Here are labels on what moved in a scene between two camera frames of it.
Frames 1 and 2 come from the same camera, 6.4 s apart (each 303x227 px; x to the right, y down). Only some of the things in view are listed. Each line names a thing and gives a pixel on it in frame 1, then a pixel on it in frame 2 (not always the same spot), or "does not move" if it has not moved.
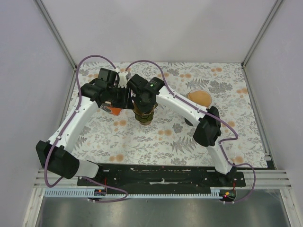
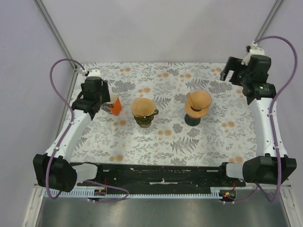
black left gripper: [127, 102] to [106, 97]
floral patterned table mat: [120, 141] does not move
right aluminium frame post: [273, 11] does not move
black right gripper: [144, 109] to [232, 64]
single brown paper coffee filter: [200, 97] does not move
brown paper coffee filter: [138, 111] does not move
